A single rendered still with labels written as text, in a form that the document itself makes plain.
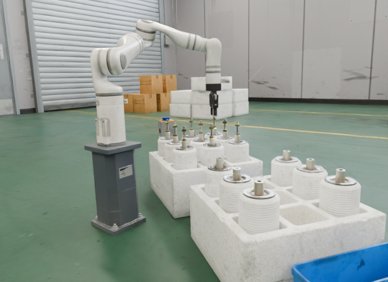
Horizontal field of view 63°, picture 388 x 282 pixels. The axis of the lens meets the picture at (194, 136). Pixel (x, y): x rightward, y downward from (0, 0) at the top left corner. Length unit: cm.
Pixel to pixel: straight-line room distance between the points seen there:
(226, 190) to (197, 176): 39
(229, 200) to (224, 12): 695
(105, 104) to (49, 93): 532
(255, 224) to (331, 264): 19
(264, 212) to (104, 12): 668
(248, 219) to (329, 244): 20
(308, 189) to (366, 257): 22
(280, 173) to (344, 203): 25
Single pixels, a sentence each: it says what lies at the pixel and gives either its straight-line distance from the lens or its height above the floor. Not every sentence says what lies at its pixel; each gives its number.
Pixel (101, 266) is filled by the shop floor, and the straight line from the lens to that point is 101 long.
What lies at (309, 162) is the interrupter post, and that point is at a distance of 97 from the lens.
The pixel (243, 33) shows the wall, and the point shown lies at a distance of 728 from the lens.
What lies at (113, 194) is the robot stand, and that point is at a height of 14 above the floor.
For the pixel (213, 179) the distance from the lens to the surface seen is 93.
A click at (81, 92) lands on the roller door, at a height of 31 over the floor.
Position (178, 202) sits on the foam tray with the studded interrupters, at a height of 6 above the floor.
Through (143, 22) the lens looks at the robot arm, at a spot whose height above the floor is 77.
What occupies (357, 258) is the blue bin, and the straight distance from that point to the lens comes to 87.
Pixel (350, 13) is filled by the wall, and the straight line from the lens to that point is 644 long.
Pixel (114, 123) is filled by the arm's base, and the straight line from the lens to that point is 110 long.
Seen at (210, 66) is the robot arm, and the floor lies 58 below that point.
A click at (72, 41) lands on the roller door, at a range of 669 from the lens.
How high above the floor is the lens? 52
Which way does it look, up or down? 10 degrees down
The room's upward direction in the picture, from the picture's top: 2 degrees counter-clockwise
